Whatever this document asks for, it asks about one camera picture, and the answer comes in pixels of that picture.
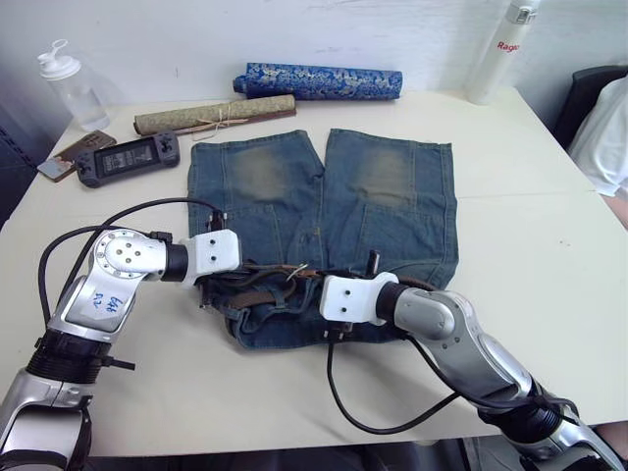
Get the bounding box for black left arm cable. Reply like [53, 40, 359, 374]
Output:
[37, 197, 228, 329]

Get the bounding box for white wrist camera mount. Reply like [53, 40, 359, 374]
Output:
[178, 229, 243, 286]
[319, 272, 400, 327]

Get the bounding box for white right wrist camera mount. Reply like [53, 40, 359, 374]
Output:
[319, 272, 400, 327]

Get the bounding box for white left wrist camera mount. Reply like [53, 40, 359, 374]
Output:
[178, 229, 243, 286]

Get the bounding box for beige brocade scroll roll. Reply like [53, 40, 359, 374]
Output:
[132, 93, 298, 138]

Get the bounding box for clear plastic bottle white lid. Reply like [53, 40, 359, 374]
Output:
[37, 38, 112, 132]

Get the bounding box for dark grey handheld game console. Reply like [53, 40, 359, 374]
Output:
[73, 131, 182, 189]

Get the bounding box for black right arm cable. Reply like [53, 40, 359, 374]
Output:
[323, 323, 580, 436]

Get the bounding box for black chair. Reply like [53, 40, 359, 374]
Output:
[552, 65, 628, 151]

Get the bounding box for brown braided belt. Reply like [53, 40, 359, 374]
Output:
[215, 262, 438, 311]

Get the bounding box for white handwritten label sticker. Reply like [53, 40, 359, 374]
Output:
[80, 286, 134, 320]

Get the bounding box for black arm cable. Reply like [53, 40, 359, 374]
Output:
[37, 197, 228, 329]
[323, 323, 580, 436]

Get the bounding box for tall white bottle red print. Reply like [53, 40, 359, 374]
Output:
[464, 0, 540, 106]

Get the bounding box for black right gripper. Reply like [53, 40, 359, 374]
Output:
[299, 249, 383, 296]

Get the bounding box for blue denim shorts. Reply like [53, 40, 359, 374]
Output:
[184, 128, 461, 350]

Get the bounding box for blue brocade scroll roll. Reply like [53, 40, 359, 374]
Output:
[232, 61, 404, 103]

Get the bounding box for small pale card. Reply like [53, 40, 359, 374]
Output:
[36, 157, 76, 184]

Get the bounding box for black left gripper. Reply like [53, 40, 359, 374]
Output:
[197, 263, 279, 310]

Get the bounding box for person in white shirt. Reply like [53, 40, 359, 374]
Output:
[567, 76, 628, 225]

